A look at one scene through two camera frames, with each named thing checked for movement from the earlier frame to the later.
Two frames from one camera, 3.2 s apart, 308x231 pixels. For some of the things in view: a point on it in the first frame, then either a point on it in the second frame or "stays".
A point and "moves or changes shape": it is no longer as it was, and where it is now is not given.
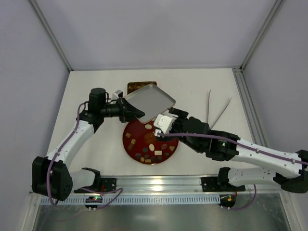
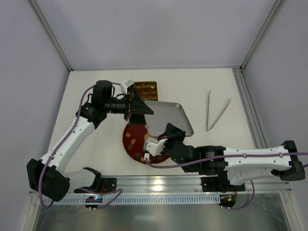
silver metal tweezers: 209,99 stays
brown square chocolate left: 128,134 stays
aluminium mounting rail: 136,184 stays
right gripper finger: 181,113 → 172,133
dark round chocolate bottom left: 138,156 stays
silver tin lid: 151,100 moves or changes shape
